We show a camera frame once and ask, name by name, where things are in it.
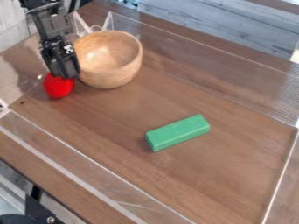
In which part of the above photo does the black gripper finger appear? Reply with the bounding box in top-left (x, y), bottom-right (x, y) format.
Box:
top-left (57, 40), bottom-right (80, 79)
top-left (41, 42), bottom-right (61, 77)

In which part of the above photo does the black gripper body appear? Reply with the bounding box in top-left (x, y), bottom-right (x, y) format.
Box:
top-left (19, 0), bottom-right (73, 43)

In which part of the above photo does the red felt strawberry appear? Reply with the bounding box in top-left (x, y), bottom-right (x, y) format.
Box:
top-left (43, 73), bottom-right (75, 99)

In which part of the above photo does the wooden bowl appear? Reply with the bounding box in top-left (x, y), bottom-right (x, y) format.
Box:
top-left (75, 31), bottom-right (143, 89)

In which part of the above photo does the green rectangular block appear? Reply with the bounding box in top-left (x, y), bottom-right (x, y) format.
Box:
top-left (144, 114), bottom-right (211, 152)

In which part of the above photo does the clear acrylic enclosure wall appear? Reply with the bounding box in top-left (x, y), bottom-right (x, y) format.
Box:
top-left (0, 10), bottom-right (299, 224)

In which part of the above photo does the black clamp mount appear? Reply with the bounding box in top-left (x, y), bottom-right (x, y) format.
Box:
top-left (0, 186), bottom-right (65, 224)

